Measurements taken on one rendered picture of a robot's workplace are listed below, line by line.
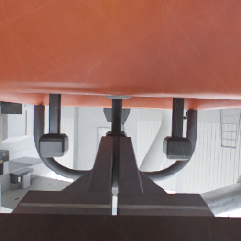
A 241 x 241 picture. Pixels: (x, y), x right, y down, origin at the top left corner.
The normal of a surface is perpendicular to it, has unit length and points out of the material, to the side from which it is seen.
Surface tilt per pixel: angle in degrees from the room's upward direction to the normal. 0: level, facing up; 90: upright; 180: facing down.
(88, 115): 90
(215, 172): 90
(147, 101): 88
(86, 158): 90
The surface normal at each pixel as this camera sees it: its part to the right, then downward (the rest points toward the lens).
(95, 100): 0.02, 0.07
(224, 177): -0.32, 0.02
